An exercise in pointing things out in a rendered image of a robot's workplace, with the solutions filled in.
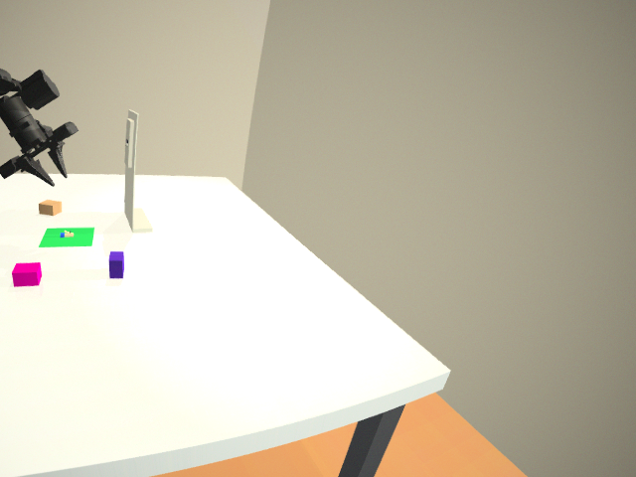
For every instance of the purple rectangular block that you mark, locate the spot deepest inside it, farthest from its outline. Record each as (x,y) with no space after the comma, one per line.
(116,264)

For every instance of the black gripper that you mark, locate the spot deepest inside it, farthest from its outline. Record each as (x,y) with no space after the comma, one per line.
(29,135)

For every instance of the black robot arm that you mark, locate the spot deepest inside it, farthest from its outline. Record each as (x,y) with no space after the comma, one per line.
(35,91)

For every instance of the green square marking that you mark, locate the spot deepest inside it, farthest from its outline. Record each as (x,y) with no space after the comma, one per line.
(82,237)

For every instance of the tan cardboard-coloured block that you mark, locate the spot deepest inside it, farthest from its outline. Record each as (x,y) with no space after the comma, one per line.
(50,207)

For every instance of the magenta block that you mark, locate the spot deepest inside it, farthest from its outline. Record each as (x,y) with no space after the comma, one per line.
(27,274)

